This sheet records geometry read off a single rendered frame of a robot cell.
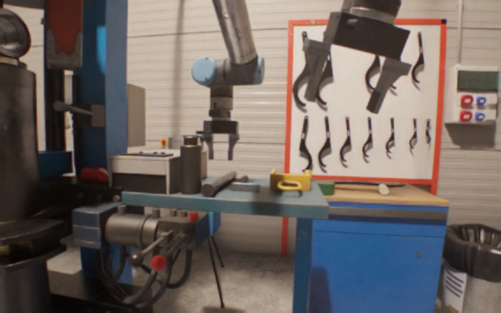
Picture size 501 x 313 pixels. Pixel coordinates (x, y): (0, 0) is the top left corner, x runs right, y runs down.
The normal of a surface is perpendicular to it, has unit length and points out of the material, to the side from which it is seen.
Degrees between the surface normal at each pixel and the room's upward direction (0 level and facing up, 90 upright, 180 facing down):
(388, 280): 90
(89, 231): 90
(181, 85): 90
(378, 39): 114
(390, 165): 90
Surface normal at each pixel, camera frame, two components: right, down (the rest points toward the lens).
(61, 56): 0.62, 0.08
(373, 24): 0.10, 0.48
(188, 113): -0.15, 0.08
